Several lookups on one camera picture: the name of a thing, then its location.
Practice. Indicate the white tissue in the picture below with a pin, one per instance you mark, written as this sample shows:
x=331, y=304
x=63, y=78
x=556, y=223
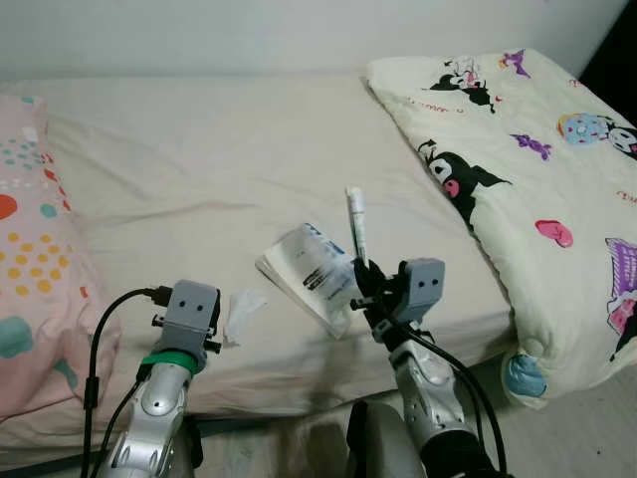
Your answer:
x=242, y=314

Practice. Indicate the white book blue letters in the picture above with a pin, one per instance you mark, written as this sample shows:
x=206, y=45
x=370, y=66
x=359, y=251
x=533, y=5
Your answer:
x=304, y=274

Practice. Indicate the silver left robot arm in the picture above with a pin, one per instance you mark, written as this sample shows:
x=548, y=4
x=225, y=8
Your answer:
x=154, y=418

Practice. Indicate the grey robot left leg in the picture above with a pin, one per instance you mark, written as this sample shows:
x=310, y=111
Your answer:
x=194, y=443

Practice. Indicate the grey robot leg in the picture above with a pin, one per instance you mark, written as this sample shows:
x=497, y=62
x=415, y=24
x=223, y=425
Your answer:
x=194, y=443
x=383, y=443

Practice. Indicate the grey robot right leg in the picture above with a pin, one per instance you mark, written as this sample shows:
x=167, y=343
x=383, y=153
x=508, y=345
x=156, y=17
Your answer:
x=383, y=443

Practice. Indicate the bed with cream sheet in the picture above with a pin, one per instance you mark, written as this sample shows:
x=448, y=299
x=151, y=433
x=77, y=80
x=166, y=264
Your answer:
x=229, y=169

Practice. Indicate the cream cartoon print quilt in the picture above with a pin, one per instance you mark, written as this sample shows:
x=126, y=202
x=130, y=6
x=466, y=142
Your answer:
x=537, y=199

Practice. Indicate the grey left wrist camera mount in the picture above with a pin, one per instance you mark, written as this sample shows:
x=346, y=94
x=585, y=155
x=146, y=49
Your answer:
x=191, y=314

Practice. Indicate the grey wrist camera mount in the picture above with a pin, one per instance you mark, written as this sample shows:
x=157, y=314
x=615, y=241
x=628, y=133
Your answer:
x=422, y=291
x=191, y=314

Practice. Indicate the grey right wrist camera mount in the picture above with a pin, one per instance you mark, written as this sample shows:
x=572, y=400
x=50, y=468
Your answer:
x=422, y=291

